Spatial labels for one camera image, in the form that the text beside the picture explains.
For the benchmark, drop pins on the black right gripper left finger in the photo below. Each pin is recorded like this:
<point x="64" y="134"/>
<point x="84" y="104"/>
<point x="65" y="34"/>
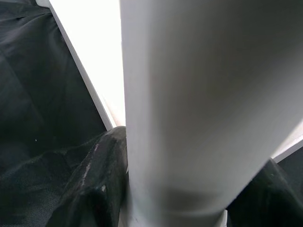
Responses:
<point x="99" y="184"/>

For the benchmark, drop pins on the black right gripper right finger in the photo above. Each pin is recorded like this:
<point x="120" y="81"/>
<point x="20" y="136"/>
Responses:
<point x="267" y="203"/>

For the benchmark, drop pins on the white plastic table leg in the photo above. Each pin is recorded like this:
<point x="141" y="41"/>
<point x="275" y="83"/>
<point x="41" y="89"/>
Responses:
<point x="201" y="106"/>

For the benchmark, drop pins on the white plastic tabletop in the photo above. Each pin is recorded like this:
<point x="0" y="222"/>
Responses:
<point x="94" y="47"/>

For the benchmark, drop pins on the black cloth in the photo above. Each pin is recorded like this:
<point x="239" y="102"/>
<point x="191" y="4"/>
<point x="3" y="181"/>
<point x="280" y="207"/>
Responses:
<point x="35" y="94"/>

